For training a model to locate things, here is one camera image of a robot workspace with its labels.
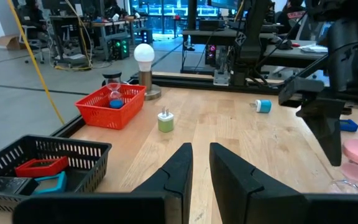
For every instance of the black framed LCD display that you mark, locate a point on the black framed LCD display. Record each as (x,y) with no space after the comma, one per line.
(11,185)

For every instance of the grey desk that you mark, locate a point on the grey desk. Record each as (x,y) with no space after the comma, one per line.
(291,54)

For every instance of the black computer tower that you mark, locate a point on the black computer tower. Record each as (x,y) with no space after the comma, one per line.
(120,49)

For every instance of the black capped blue hourglass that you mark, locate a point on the black capped blue hourglass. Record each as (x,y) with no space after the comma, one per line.
(116,103)

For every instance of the cardboard box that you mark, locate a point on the cardboard box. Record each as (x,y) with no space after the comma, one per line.
(9,42)

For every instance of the black aluminium table frame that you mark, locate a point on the black aluminium table frame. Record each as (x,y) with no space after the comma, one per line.
(197,84)

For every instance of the white office chair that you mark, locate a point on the white office chair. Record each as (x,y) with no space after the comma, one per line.
(33,43)

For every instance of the black desk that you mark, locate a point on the black desk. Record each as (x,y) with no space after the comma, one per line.
(204,32)

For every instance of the light blue white power adapter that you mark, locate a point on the light blue white power adapter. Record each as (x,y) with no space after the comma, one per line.
(264,106)

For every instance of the red plastic basket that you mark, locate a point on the red plastic basket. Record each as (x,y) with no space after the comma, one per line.
(104,119)

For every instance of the white papers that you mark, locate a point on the white papers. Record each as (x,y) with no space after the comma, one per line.
(314,48)

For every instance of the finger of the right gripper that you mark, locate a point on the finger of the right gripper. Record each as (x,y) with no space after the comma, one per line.
(325,130)

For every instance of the white bulb brass lamp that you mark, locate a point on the white bulb brass lamp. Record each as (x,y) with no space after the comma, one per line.
(144,53)

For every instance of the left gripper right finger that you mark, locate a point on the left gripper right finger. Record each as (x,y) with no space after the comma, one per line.
(232,180)

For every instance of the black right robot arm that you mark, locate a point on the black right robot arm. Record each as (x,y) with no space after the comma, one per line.
(253,31)

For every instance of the black plastic basket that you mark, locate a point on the black plastic basket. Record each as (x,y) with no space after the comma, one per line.
(73,142)

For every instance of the person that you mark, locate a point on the person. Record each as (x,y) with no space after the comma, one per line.
(291,14)
(31,15)

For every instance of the blue framed LCD display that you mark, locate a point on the blue framed LCD display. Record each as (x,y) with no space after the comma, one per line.
(50,189)
(348,125)

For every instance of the red framed LCD display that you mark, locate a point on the red framed LCD display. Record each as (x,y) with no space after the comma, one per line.
(39,171)

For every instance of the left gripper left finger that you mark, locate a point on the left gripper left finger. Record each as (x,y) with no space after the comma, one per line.
(177,174)

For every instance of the grey workbench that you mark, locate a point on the grey workbench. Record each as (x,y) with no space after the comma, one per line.
(104,26)

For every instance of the green white power adapter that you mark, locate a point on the green white power adapter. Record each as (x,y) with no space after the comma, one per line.
(165,124)

